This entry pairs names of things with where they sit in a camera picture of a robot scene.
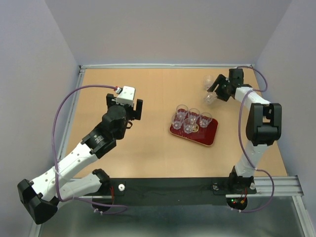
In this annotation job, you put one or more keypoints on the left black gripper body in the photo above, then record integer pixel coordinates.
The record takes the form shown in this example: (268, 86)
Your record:
(129, 109)

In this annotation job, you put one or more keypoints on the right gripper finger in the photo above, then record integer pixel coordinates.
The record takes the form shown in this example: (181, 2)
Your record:
(218, 83)
(224, 97)

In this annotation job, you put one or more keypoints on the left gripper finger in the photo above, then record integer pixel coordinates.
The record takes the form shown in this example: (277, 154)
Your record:
(137, 112)
(110, 100)

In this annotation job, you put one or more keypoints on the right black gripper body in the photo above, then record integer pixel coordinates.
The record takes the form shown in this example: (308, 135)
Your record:
(223, 87)

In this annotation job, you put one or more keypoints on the clear glass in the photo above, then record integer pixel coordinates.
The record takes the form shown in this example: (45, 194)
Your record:
(208, 81)
(189, 125)
(205, 119)
(210, 98)
(177, 121)
(193, 115)
(181, 111)

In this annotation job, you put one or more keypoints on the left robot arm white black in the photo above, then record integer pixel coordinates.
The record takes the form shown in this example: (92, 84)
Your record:
(42, 195)

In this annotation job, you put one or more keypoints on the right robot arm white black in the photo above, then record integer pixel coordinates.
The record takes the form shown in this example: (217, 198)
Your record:
(263, 127)

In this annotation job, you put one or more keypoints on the red lacquer tray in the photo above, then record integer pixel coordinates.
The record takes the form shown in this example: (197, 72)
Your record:
(204, 136)

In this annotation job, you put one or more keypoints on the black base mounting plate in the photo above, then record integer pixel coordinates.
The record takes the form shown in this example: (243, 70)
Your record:
(175, 191)

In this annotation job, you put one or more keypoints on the circuit board with leds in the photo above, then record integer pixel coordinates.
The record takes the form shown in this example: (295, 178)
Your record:
(237, 203)

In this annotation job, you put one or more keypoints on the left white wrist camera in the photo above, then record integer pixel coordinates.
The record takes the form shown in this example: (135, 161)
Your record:
(125, 95)

